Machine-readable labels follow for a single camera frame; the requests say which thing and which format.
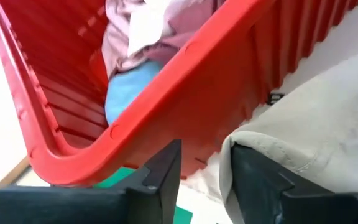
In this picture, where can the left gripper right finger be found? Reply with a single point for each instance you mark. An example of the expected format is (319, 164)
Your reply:
(259, 193)

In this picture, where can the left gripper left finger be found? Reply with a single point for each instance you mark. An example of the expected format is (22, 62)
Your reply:
(148, 202)

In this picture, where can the pink garment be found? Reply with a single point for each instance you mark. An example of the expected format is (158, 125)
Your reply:
(185, 37)

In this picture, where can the beige shirt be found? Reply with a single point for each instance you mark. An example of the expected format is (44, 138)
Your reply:
(322, 130)

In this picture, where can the blue denim garment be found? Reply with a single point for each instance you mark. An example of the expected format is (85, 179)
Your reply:
(126, 90)

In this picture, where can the white garment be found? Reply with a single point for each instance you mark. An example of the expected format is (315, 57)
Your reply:
(154, 25)

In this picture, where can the red plastic laundry basket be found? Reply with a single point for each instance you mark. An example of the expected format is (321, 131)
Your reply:
(197, 93)

